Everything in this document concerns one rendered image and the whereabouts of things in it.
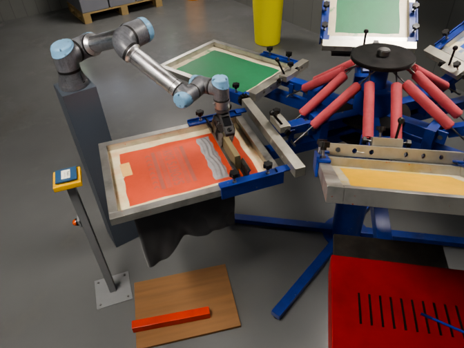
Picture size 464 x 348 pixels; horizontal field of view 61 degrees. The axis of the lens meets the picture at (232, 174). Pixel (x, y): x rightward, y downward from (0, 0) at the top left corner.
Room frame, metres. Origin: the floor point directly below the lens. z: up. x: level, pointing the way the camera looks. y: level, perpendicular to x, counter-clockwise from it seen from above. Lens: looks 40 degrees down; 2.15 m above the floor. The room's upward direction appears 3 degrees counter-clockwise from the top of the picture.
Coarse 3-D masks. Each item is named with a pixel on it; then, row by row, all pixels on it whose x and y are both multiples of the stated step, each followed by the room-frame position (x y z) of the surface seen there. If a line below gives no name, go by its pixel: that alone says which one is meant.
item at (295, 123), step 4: (292, 120) 1.73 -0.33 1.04; (296, 120) 1.73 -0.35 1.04; (300, 120) 1.73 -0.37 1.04; (304, 120) 1.73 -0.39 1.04; (292, 124) 1.69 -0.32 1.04; (296, 124) 1.69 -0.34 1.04; (300, 124) 1.69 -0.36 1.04; (304, 124) 1.69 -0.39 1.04; (292, 128) 1.67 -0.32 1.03; (296, 128) 1.68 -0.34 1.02; (300, 128) 1.69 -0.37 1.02; (304, 128) 1.69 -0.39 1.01; (296, 132) 1.68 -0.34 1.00; (300, 132) 1.69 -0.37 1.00; (284, 136) 1.66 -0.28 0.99
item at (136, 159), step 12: (168, 144) 1.70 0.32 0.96; (180, 144) 1.69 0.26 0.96; (192, 144) 1.69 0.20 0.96; (216, 144) 1.68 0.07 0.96; (120, 156) 1.62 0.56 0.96; (132, 156) 1.62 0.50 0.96; (192, 156) 1.59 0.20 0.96; (204, 156) 1.58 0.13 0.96; (132, 168) 1.51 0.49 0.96; (144, 168) 1.51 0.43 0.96
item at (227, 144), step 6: (222, 138) 1.59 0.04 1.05; (228, 138) 1.57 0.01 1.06; (222, 144) 1.60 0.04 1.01; (228, 144) 1.52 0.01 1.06; (228, 150) 1.51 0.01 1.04; (234, 150) 1.48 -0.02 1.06; (234, 156) 1.43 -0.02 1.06; (240, 156) 1.43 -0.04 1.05; (234, 162) 1.43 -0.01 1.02; (240, 162) 1.43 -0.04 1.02
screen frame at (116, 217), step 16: (176, 128) 1.79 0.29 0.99; (192, 128) 1.81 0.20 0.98; (240, 128) 1.81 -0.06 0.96; (112, 144) 1.68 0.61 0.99; (128, 144) 1.71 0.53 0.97; (256, 144) 1.61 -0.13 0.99; (272, 160) 1.47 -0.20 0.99; (112, 176) 1.46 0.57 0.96; (112, 192) 1.31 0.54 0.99; (192, 192) 1.28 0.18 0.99; (208, 192) 1.27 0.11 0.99; (112, 208) 1.21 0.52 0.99; (144, 208) 1.20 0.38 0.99; (160, 208) 1.20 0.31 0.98; (176, 208) 1.22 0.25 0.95; (112, 224) 1.14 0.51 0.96
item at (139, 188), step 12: (204, 168) 1.48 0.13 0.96; (228, 168) 1.47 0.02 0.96; (252, 168) 1.46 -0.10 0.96; (132, 180) 1.42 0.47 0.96; (144, 180) 1.42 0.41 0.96; (204, 180) 1.39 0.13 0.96; (216, 180) 1.39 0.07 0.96; (132, 192) 1.34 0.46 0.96; (144, 192) 1.34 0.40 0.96; (156, 192) 1.33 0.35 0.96; (168, 192) 1.33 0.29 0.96; (180, 192) 1.32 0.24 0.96; (132, 204) 1.26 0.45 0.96
